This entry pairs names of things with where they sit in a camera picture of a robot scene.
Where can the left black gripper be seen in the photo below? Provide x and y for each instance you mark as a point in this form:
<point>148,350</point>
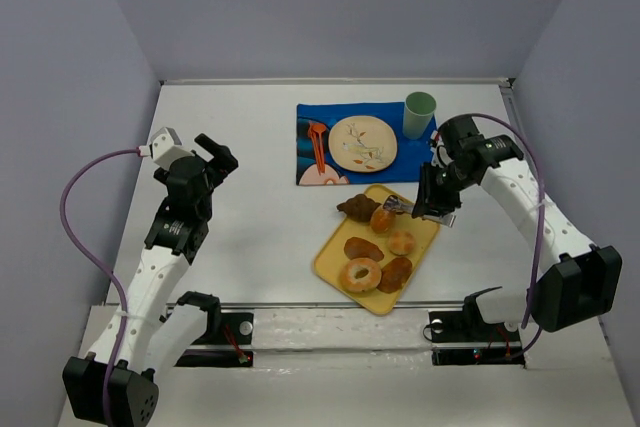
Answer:
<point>213,167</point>

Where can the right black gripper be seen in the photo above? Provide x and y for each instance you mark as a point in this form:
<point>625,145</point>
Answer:
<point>433,195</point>

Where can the silver metal tongs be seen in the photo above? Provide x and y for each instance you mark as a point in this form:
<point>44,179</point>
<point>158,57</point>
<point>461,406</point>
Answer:
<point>418,211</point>

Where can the sesame glazed bun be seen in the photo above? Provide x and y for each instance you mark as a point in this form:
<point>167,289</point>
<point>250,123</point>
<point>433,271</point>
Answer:
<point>382,220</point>

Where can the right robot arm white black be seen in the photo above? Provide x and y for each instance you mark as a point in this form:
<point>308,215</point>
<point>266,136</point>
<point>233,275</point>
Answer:
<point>572,278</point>

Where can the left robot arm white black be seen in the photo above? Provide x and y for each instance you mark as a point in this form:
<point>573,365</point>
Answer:
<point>116,383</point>

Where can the light round bread roll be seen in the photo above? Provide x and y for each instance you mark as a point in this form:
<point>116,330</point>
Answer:
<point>401,243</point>

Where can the brown oval bread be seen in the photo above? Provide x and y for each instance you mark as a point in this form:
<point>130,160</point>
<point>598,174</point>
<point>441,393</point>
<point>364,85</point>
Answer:
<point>356,247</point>

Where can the green plastic cup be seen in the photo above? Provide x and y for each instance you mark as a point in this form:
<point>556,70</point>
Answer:
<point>419,109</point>

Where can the dark chocolate croissant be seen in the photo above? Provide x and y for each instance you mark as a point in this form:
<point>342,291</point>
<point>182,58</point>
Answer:
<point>359,208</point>

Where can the yellow plastic tray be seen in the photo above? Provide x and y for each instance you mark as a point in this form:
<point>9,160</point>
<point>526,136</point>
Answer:
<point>331,258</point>

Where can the beige ceramic plate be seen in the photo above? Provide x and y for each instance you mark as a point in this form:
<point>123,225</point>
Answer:
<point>362,144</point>

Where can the orange plastic fork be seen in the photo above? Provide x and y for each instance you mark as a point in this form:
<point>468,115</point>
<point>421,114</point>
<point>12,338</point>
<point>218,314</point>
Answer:
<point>315,133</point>

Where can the brown glazed pastry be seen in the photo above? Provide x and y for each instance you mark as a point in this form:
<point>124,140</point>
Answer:
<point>395,274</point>

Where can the blue patterned placemat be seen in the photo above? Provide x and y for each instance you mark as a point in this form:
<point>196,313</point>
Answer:
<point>405,169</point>

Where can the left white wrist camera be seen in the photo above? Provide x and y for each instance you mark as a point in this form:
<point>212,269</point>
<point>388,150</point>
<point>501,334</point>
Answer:
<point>165,147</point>

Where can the sugared ring donut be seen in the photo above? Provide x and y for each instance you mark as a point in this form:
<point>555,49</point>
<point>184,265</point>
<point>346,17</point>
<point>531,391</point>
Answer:
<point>360,275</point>

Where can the aluminium front rail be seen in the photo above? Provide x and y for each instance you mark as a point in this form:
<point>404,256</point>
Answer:
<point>437,305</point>

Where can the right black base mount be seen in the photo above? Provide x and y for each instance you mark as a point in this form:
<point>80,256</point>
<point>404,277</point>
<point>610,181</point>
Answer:
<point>456,344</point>

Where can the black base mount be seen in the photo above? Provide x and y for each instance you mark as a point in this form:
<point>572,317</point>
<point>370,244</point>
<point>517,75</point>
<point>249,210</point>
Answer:
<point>230,346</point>
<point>456,344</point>

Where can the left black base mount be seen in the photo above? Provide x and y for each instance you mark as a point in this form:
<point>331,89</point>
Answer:
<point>230,346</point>

